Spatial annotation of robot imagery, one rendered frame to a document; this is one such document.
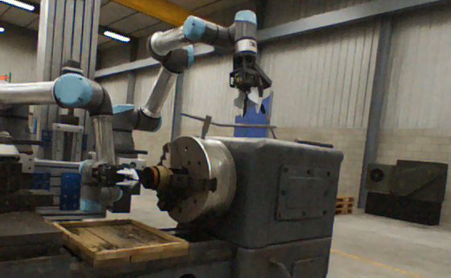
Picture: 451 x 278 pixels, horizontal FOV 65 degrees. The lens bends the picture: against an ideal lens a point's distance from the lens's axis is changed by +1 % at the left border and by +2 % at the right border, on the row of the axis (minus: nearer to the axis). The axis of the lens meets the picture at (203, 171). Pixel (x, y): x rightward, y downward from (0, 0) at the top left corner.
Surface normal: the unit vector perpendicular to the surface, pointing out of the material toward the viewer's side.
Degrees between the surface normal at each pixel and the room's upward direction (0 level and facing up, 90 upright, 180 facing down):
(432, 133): 90
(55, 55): 90
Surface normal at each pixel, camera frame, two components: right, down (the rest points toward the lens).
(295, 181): 0.64, 0.11
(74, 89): -0.13, 0.03
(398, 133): -0.74, -0.04
